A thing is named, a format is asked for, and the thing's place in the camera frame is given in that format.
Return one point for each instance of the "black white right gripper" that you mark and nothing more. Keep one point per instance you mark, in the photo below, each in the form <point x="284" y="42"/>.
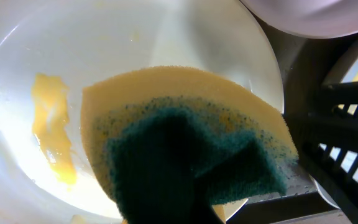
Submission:
<point x="327" y="140"/>

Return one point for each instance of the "yellow green sponge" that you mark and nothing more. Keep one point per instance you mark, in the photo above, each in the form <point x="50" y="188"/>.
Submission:
<point x="174" y="144"/>

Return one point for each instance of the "dark brown serving tray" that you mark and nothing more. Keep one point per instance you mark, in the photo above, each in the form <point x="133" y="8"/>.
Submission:
<point x="304" y="64"/>

